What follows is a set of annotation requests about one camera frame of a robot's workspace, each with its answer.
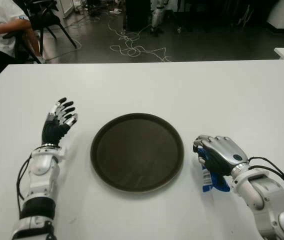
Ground black cabinet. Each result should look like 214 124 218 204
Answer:
123 0 153 32

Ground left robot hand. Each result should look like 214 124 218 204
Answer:
41 97 79 148

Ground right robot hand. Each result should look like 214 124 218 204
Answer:
192 134 249 178

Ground tangled white floor cable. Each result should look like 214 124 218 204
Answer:
107 17 173 63

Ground round dark brown tray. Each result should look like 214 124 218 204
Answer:
90 112 185 193

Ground blue Oreo cookie packet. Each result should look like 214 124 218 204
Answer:
198 146 231 193

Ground black chair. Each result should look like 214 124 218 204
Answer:
14 0 78 63

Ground white humanoid robot legs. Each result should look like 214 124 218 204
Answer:
150 0 169 36

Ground white board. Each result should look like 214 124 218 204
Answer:
56 0 79 19

